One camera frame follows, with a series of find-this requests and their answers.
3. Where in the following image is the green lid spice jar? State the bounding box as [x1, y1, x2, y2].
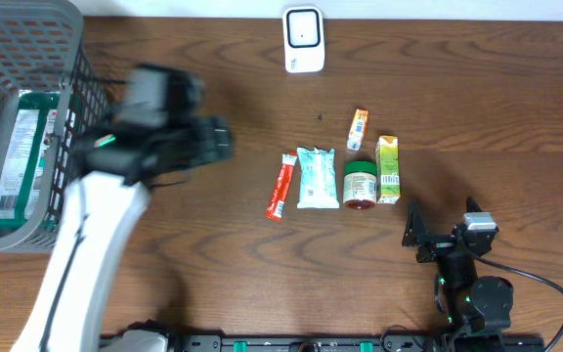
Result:
[343, 160, 377, 210]

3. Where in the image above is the green juice carton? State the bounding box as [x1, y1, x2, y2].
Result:
[375, 135, 401, 204]

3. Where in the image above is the red white snack packet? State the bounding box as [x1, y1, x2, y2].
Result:
[266, 152, 297, 221]

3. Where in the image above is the orange tissue packet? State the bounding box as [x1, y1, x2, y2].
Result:
[347, 110, 368, 152]

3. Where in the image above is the white teal snack packet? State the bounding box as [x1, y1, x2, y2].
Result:
[297, 148, 339, 209]

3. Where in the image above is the green white barcode packet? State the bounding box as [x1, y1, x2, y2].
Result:
[0, 93, 60, 230]

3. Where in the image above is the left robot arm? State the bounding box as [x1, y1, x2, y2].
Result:
[13, 115, 233, 351]

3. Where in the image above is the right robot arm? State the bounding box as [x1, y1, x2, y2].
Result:
[402, 198, 513, 351]

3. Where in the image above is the white barcode scanner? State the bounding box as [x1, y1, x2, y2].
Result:
[281, 6, 325, 73]

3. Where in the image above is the grey plastic mesh basket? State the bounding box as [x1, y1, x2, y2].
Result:
[0, 1, 109, 252]

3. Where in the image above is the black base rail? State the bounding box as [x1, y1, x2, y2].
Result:
[100, 333, 546, 352]

